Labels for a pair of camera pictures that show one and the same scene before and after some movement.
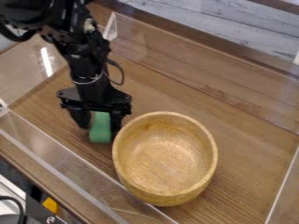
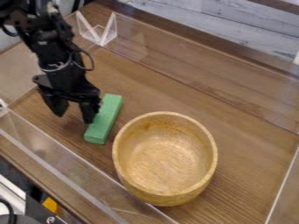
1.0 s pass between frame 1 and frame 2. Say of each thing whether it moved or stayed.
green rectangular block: stayed
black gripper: moved
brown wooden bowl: stayed
